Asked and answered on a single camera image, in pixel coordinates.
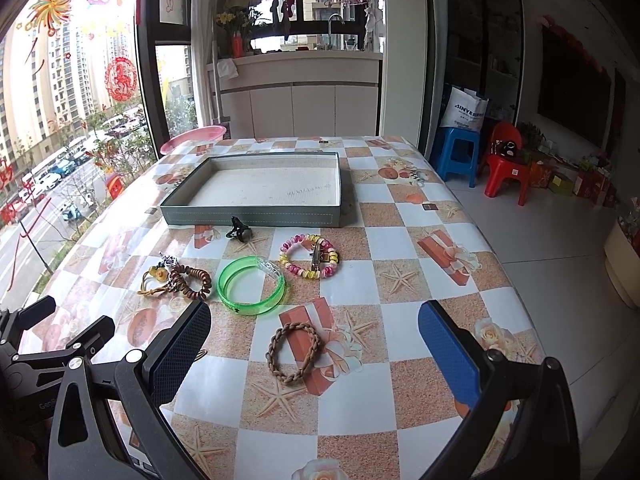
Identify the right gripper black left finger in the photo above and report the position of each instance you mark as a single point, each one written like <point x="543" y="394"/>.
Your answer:
<point x="85" y="442"/>

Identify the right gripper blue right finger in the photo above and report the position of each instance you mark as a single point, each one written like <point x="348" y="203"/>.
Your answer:
<point x="543" y="440"/>

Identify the green translucent bangle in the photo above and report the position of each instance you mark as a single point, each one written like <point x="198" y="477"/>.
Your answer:
<point x="250" y="286"/>

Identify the silver metal hair clip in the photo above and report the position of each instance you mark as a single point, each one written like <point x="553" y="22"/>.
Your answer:
<point x="316" y="255"/>

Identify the black claw hair clip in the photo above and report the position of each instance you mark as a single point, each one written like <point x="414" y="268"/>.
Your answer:
<point x="239" y="231"/>

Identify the grey-green jewelry tray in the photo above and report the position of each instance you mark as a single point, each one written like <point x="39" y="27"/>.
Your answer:
<point x="281" y="190"/>

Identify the checkered patterned tablecloth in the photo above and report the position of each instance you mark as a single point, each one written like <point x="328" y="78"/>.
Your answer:
<point x="336" y="381"/>

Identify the red plastic child chair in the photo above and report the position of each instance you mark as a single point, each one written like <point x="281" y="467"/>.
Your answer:
<point x="505" y="161"/>

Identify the blue plastic stool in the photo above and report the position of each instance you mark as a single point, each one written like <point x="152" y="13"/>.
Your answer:
<point x="456" y="153"/>

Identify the white shopping bag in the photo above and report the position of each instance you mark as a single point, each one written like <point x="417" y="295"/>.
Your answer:
<point x="465" y="110"/>

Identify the pink plastic basin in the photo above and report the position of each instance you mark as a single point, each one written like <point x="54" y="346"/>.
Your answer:
<point x="208" y="133"/>

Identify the red horse window decal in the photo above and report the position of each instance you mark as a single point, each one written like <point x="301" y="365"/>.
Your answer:
<point x="121" y="79"/>

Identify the white cabinet counter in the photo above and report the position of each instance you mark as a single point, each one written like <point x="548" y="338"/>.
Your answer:
<point x="309" y="94"/>

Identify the flower bouquet in vase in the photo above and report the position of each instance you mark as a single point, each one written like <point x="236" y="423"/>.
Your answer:
<point x="237" y="22"/>

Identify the dark wall television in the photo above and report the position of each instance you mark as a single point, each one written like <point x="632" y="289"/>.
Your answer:
<point x="575" y="89"/>

